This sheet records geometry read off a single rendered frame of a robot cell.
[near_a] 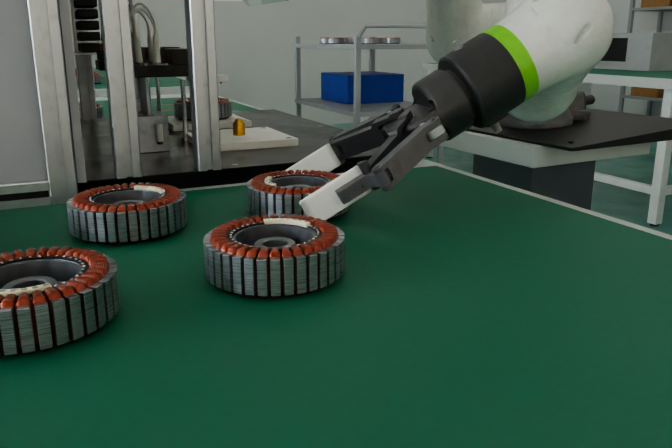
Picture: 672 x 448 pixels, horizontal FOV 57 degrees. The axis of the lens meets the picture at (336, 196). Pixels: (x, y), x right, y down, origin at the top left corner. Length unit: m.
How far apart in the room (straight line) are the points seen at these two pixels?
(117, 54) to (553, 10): 0.49
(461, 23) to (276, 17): 5.49
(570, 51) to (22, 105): 0.60
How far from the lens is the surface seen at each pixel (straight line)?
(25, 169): 0.79
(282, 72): 6.74
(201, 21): 0.81
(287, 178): 0.71
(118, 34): 0.79
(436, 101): 0.67
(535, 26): 0.71
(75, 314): 0.42
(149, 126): 0.96
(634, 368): 0.41
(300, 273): 0.45
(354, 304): 0.45
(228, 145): 0.95
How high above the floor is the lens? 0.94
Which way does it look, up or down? 14 degrees down
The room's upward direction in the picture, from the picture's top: straight up
